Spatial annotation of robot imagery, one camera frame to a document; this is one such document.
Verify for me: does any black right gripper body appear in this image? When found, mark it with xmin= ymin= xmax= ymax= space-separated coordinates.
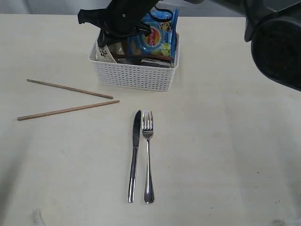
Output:
xmin=104 ymin=0 xmax=158 ymax=38

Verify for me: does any white floral ceramic bowl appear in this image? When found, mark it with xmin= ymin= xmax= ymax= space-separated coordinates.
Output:
xmin=95 ymin=41 xmax=117 ymax=64

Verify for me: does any brown wooden spoon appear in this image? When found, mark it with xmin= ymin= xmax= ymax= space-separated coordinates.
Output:
xmin=112 ymin=54 xmax=174 ymax=62

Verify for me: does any wooden chopstick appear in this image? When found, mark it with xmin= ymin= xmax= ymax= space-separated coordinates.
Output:
xmin=26 ymin=79 xmax=113 ymax=99
xmin=17 ymin=100 xmax=120 ymax=121

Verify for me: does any silver metal fork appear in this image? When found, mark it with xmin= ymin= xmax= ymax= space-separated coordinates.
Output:
xmin=142 ymin=110 xmax=154 ymax=204

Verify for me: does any silver table knife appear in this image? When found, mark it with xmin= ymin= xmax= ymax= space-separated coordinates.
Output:
xmin=127 ymin=110 xmax=142 ymax=203

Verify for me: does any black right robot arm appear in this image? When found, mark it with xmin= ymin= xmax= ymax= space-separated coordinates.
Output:
xmin=78 ymin=0 xmax=301 ymax=90

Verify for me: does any white perforated plastic basket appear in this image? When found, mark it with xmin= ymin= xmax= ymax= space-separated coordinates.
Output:
xmin=88 ymin=33 xmax=180 ymax=91

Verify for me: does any blue chips bag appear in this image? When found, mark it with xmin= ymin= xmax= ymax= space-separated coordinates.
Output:
xmin=127 ymin=8 xmax=179 ymax=58

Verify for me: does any dark foil packet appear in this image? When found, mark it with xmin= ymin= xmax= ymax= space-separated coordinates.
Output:
xmin=141 ymin=58 xmax=174 ymax=68

